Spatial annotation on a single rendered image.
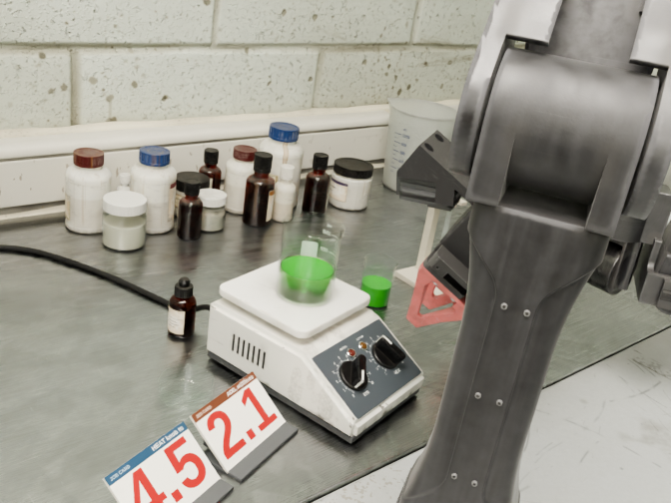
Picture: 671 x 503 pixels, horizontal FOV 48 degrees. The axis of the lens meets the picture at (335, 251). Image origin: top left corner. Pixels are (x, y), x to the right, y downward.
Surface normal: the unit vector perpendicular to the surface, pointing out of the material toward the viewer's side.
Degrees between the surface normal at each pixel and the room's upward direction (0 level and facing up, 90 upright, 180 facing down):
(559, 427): 0
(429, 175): 98
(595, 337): 0
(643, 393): 0
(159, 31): 90
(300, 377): 90
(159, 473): 40
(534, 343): 87
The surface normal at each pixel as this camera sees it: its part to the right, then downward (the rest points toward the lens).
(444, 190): -0.46, 0.44
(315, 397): -0.60, 0.26
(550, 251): -0.33, 0.31
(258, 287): 0.14, -0.90
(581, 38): -0.25, -0.04
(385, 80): 0.64, 0.41
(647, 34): -0.11, -0.45
